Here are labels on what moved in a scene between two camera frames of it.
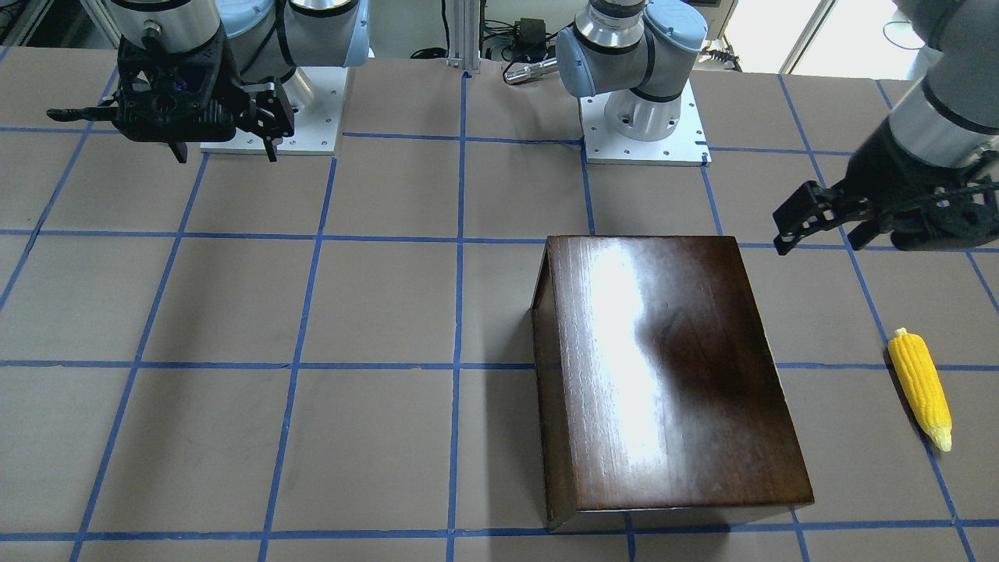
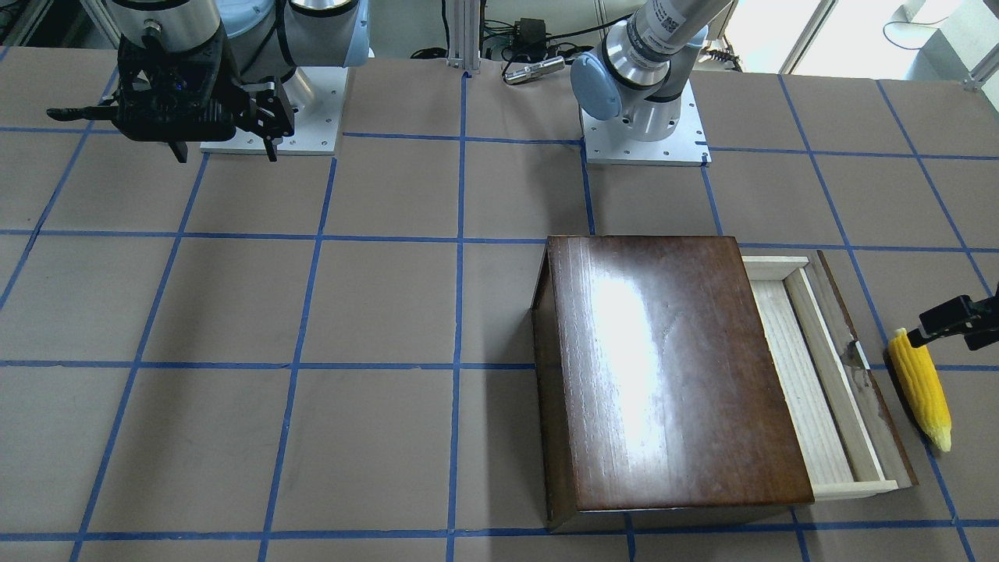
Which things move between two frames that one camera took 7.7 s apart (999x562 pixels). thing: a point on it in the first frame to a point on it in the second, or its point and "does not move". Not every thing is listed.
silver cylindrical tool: (519, 72) does not move
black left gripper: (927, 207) to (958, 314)
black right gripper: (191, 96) does not move
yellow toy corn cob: (922, 380) does not move
